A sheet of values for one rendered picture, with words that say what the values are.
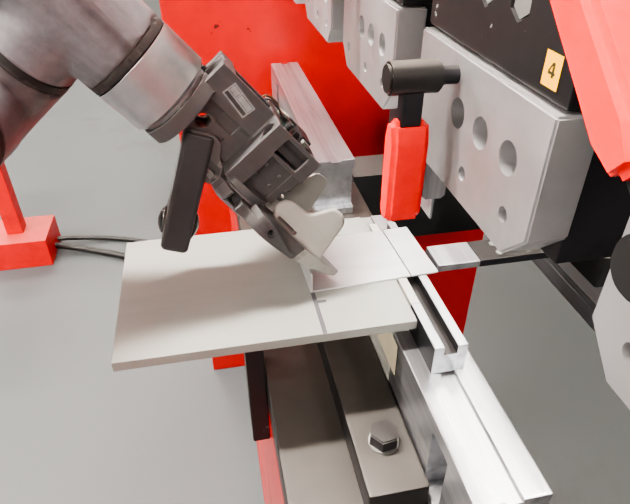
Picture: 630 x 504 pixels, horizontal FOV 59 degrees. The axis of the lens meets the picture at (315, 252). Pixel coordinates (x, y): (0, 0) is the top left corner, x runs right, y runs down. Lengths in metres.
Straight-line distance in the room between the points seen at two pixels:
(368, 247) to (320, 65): 0.83
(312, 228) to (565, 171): 0.28
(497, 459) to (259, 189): 0.29
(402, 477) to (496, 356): 1.47
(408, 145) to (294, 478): 0.34
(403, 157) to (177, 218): 0.24
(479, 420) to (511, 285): 1.81
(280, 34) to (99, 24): 0.94
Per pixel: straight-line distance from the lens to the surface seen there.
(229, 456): 1.65
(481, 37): 0.31
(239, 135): 0.48
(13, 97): 0.46
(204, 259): 0.59
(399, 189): 0.33
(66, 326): 2.16
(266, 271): 0.56
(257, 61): 1.35
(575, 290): 0.75
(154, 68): 0.44
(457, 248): 0.60
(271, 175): 0.48
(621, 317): 0.23
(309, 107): 1.05
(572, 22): 0.18
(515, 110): 0.27
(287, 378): 0.62
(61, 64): 0.45
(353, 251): 0.59
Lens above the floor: 1.34
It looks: 35 degrees down
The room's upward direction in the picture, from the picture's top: straight up
